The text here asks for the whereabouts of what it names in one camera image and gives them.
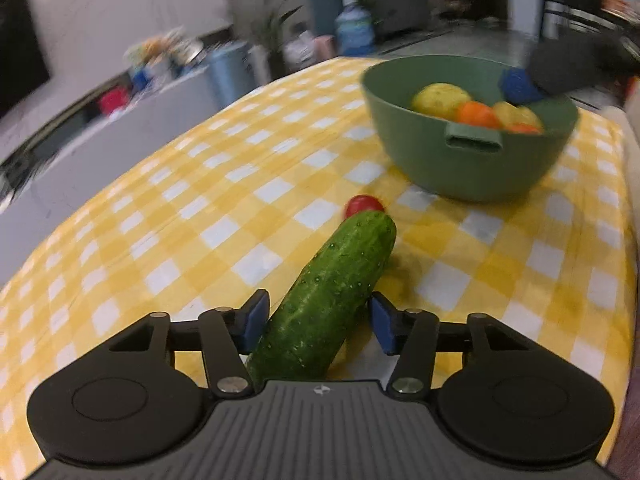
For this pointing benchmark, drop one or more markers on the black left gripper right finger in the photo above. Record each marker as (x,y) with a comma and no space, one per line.
(416,337)

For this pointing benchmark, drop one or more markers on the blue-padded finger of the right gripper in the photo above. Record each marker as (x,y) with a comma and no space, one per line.
(517,88)

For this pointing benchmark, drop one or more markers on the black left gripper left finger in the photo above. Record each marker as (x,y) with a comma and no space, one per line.
(221,336)

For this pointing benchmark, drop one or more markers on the green cucumber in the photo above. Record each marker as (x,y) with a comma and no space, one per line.
(307,330)

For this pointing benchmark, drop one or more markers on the orange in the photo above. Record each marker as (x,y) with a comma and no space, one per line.
(478,114)
(524,129)

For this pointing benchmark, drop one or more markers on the yellow lemon in bowl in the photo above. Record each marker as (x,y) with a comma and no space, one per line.
(440,100)

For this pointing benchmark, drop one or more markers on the green plastic bowl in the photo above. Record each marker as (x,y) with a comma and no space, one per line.
(455,160)

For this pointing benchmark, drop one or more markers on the yellow checkered tablecloth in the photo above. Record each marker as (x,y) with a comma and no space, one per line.
(244,200)

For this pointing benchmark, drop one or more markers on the red cherry tomato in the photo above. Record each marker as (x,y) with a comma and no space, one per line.
(360,203)

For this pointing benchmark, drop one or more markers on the blue water jug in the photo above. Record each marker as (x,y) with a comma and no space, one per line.
(354,30)

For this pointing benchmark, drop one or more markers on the long grey counter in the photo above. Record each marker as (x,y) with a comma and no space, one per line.
(97,157)

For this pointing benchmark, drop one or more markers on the potted spiky plant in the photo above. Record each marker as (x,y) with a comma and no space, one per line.
(267,31)

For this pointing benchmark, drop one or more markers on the red box on counter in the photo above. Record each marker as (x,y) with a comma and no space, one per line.
(114,99)

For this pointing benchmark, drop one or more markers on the blue-grey trash can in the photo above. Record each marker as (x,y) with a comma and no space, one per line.
(231,71)

